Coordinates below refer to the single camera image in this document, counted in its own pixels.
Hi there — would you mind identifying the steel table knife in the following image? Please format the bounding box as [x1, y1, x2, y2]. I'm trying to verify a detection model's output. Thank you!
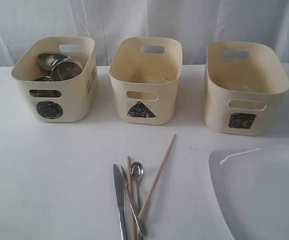
[112, 164, 128, 240]

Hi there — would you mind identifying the long light wooden chopstick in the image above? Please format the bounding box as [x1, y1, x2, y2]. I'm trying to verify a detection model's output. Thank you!
[138, 134, 177, 219]

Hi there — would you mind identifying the small matte steel cup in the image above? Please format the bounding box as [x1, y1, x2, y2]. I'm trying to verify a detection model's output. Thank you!
[51, 58, 84, 82]

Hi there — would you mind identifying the large shiny steel bowl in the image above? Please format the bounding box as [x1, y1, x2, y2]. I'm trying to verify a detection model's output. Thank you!
[37, 52, 71, 72]

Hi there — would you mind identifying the cream bin triangle mark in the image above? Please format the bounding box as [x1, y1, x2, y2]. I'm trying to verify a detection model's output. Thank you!
[109, 36, 183, 125]

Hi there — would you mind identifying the cream bin square mark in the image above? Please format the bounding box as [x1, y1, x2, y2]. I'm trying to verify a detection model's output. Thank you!
[204, 41, 289, 136]

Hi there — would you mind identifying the white square ceramic plate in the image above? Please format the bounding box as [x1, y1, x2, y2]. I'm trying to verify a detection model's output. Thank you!
[208, 146, 289, 240]

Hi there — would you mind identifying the white curtain backdrop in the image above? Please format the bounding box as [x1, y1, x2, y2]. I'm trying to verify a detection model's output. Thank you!
[0, 0, 289, 67]

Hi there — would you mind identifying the steel long-handled spoon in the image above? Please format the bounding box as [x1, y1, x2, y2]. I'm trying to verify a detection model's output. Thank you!
[129, 161, 145, 240]

